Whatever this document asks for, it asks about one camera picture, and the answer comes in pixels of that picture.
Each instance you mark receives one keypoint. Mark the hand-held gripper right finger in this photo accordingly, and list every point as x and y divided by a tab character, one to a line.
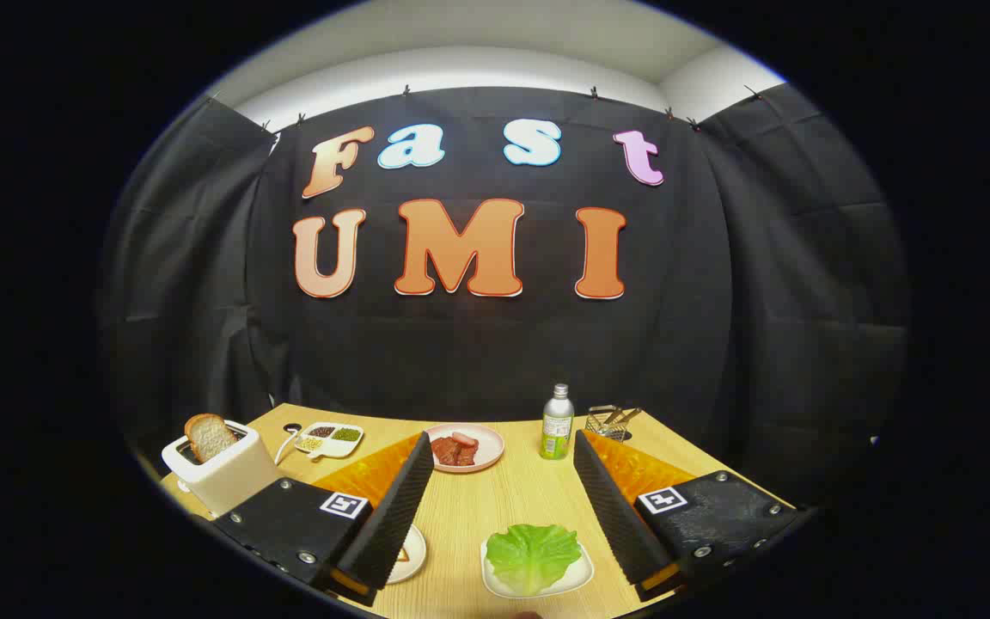
611	507

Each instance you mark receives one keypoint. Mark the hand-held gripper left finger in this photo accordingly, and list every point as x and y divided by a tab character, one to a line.
392	516

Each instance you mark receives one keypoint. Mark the green lettuce leaf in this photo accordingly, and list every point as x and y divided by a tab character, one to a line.
534	554

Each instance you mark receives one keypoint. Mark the toasted bread slice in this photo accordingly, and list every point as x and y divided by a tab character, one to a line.
211	437

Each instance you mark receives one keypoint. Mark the round white plate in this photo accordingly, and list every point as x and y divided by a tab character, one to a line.
416	550

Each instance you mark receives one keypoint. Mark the white rectangular plate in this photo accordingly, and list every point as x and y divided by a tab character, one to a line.
578	576

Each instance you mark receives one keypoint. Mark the brown meat slice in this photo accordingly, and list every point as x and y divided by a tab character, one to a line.
444	450
466	455

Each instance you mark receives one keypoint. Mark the green and silver bottle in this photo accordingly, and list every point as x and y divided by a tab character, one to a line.
557	434

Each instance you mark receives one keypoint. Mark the white divided dish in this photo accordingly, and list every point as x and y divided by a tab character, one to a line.
330	448

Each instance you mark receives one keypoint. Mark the green beans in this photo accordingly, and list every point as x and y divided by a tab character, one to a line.
345	434

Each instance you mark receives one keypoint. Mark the red sausage strip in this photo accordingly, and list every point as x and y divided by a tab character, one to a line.
465	439

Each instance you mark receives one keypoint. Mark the yellow beans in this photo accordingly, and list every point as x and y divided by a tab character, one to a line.
310	444

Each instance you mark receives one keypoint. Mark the pink plate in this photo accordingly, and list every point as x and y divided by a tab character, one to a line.
489	459

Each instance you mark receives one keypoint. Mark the white toaster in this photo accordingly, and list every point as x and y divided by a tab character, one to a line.
229	481

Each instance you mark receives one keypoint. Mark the black backdrop cloth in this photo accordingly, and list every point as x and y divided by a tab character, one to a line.
478	344

